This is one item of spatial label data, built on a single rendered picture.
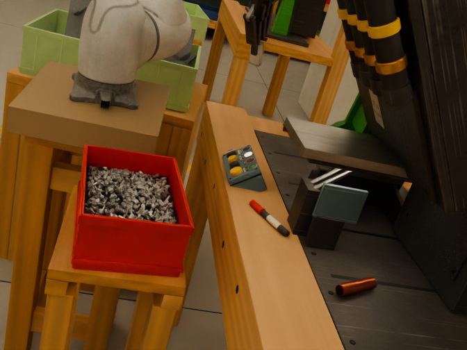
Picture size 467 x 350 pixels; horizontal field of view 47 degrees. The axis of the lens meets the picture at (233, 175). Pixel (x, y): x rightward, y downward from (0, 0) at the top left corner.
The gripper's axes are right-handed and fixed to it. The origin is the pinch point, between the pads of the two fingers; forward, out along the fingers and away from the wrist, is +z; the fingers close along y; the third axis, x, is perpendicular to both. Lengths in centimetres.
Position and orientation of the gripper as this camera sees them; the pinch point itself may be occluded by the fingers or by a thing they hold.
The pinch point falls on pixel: (256, 52)
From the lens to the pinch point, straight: 145.0
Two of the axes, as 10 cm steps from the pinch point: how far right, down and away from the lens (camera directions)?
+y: -5.2, 6.0, -6.1
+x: 8.5, 4.0, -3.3
